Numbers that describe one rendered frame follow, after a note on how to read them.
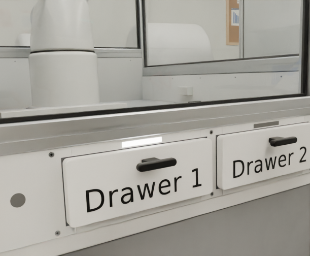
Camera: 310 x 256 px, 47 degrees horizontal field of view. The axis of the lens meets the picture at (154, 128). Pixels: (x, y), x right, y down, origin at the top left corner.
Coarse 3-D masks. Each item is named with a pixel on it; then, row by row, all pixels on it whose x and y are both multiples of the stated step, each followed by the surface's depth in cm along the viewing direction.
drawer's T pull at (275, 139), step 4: (272, 140) 74; (276, 140) 74; (280, 140) 74; (284, 140) 75; (288, 140) 75; (292, 140) 76; (296, 140) 77; (272, 144) 73; (276, 144) 73; (280, 144) 74; (284, 144) 75
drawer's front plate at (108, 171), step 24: (168, 144) 64; (192, 144) 67; (72, 168) 55; (96, 168) 57; (120, 168) 59; (168, 168) 64; (192, 168) 67; (72, 192) 56; (96, 192) 58; (120, 192) 60; (192, 192) 68; (72, 216) 56; (96, 216) 58
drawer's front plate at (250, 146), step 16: (272, 128) 79; (288, 128) 80; (304, 128) 83; (224, 144) 71; (240, 144) 73; (256, 144) 76; (288, 144) 81; (304, 144) 84; (224, 160) 71; (256, 160) 76; (272, 160) 79; (288, 160) 82; (224, 176) 72; (240, 176) 74; (256, 176) 77; (272, 176) 79
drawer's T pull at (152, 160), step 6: (144, 162) 58; (150, 162) 58; (156, 162) 59; (162, 162) 59; (168, 162) 60; (174, 162) 61; (138, 168) 57; (144, 168) 58; (150, 168) 58; (156, 168) 59
